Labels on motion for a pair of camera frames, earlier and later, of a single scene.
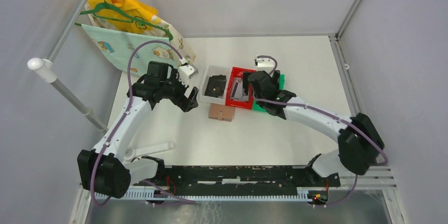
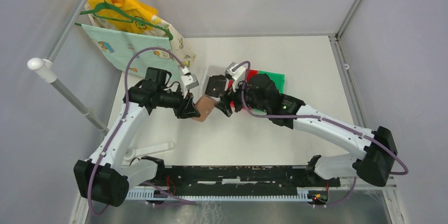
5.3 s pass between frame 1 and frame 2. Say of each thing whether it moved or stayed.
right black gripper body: moved
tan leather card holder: moved
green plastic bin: stayed
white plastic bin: stayed
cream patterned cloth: stayed
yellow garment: stayed
